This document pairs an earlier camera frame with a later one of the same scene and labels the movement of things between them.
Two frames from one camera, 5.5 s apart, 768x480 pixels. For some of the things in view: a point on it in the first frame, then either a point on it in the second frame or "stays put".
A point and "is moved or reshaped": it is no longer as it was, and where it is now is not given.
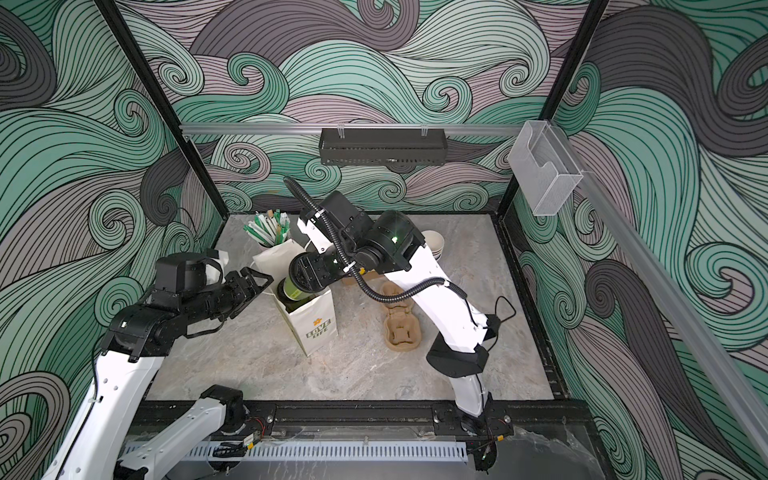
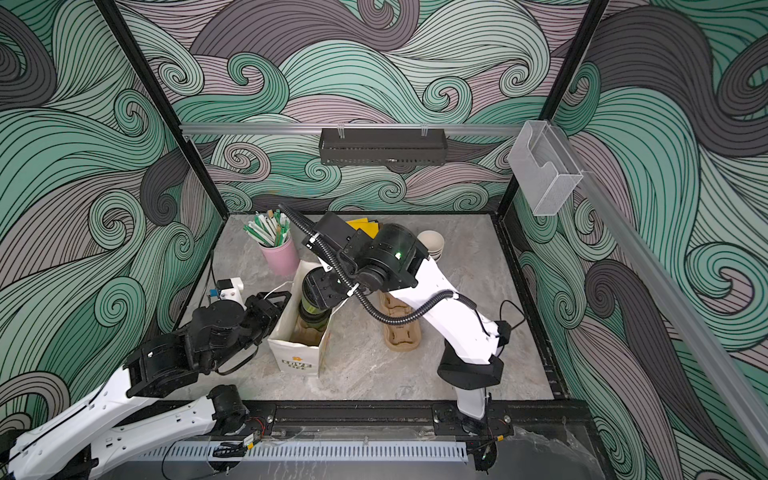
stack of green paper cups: [435, 241] stays put
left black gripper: [245, 294] to [267, 309]
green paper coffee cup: [292, 297] is moved or reshaped
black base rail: [223, 412] stays put
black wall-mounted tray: [383, 147] stays put
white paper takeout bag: [313, 324] to [292, 349]
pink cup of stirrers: [268, 229] stays put
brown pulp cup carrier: [402, 326] stays put
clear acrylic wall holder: [544, 168] stays put
